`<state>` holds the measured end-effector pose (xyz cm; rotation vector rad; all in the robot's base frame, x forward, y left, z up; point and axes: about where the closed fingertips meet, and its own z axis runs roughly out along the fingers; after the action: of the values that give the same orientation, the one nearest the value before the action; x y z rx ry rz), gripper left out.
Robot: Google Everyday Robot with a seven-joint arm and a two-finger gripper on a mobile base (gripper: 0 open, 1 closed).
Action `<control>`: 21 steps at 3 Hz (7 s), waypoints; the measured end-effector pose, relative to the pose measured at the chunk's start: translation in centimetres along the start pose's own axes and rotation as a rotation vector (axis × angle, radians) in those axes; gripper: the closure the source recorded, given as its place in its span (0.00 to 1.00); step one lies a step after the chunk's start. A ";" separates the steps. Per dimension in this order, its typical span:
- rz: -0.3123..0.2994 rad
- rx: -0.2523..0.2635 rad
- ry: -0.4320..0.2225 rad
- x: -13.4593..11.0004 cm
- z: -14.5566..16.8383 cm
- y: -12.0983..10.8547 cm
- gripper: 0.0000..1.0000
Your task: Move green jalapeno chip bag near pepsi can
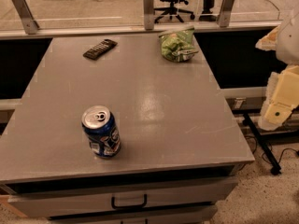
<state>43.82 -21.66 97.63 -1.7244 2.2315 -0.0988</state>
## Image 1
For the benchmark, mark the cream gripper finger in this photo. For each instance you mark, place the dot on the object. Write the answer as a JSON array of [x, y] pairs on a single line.
[[269, 41], [277, 113]]

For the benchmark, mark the grey top drawer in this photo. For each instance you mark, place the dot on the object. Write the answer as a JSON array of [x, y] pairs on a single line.
[[86, 201]]

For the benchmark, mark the black chocolate bar wrapper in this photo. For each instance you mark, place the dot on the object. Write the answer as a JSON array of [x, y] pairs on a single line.
[[98, 50]]

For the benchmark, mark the metal rail bracket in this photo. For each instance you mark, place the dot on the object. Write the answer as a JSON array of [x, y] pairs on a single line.
[[148, 6], [225, 13], [28, 21]]

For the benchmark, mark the black table leg stand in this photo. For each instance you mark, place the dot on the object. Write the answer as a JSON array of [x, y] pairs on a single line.
[[275, 170]]

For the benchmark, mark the blue pepsi can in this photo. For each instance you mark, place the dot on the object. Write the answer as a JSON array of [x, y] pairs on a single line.
[[100, 127]]

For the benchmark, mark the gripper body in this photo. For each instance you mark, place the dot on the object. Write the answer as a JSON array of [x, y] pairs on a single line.
[[289, 41]]

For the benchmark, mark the right metal rail bracket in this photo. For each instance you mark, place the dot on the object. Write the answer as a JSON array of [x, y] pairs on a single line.
[[225, 13]]

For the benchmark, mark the grey drawer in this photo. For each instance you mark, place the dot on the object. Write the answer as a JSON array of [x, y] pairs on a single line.
[[86, 201], [175, 215]]

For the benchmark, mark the green jalapeno chip bag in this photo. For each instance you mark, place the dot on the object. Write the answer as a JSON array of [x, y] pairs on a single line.
[[177, 45]]

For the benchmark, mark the left metal rail bracket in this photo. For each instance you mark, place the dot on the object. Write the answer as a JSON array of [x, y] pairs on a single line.
[[28, 21]]

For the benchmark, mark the black drawer handle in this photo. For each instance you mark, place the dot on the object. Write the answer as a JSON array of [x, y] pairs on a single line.
[[129, 203]]

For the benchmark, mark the grey lower drawer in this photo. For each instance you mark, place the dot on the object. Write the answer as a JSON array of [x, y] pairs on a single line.
[[175, 215]]

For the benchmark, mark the middle metal rail bracket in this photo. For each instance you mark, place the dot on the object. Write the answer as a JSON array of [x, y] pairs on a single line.
[[148, 6]]

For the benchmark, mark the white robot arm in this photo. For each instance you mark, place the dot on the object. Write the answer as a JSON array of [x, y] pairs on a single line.
[[287, 51]]

